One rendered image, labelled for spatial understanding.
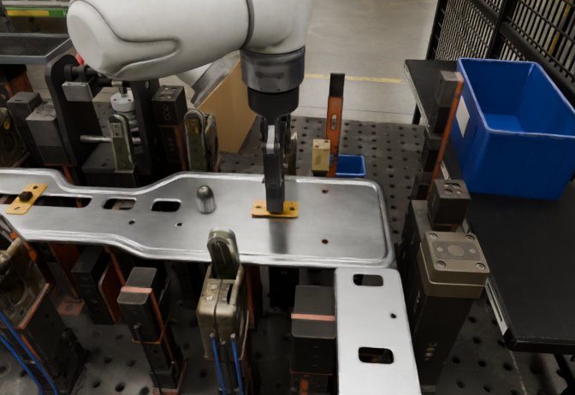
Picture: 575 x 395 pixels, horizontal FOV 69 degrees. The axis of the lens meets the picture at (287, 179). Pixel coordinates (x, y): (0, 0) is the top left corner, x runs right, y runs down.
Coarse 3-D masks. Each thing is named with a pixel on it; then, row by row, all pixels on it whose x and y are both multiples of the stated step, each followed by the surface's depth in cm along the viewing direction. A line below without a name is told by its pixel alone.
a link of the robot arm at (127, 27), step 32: (96, 0) 37; (128, 0) 37; (160, 0) 38; (192, 0) 40; (224, 0) 42; (96, 32) 37; (128, 32) 38; (160, 32) 39; (192, 32) 41; (224, 32) 43; (96, 64) 40; (128, 64) 40; (160, 64) 41; (192, 64) 44
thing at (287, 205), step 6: (252, 204) 75; (258, 204) 75; (264, 204) 75; (288, 204) 76; (294, 204) 76; (252, 210) 74; (258, 210) 74; (264, 210) 74; (288, 210) 74; (294, 210) 74; (288, 216) 73; (294, 216) 73
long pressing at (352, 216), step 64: (0, 192) 79; (64, 192) 79; (128, 192) 79; (192, 192) 79; (256, 192) 79; (320, 192) 79; (192, 256) 67; (256, 256) 67; (320, 256) 67; (384, 256) 67
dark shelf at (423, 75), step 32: (416, 64) 119; (448, 64) 119; (416, 96) 107; (448, 160) 82; (480, 224) 68; (512, 224) 68; (544, 224) 68; (512, 256) 63; (544, 256) 63; (512, 288) 58; (544, 288) 58; (512, 320) 54; (544, 320) 54; (544, 352) 53
